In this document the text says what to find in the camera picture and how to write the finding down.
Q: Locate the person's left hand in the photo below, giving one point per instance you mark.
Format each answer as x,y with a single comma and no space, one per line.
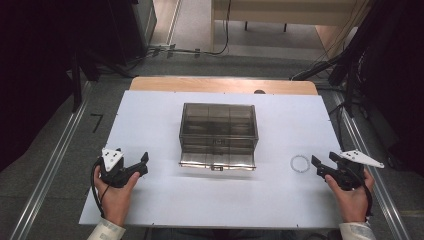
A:
115,200

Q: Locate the metal floor rail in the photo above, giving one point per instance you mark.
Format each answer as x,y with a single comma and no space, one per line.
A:
50,166
373,186

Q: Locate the black metal stand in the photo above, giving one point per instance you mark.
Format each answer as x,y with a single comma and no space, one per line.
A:
76,86

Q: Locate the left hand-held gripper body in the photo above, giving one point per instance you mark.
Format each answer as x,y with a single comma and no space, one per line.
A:
111,159

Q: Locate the small dark knob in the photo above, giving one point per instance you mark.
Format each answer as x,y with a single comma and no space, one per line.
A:
259,91

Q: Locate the dark curtain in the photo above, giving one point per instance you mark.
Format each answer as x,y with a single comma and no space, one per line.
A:
33,66
396,83

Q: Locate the grey power strip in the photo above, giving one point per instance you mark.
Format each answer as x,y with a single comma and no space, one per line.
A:
170,50

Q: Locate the person's right hand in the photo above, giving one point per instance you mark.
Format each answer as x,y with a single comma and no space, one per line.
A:
353,203

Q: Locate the light wooden bench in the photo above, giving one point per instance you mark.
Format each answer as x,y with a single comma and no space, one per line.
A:
283,15

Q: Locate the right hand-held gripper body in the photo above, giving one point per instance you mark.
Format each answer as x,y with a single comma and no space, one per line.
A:
350,170

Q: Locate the white table cover sheet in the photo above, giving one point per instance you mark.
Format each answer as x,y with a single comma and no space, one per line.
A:
150,200

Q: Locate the dark grey cabinet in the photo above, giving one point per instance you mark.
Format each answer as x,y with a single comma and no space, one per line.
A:
140,30

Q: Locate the clear smoky drawer box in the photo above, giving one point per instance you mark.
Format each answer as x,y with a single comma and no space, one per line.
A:
218,133

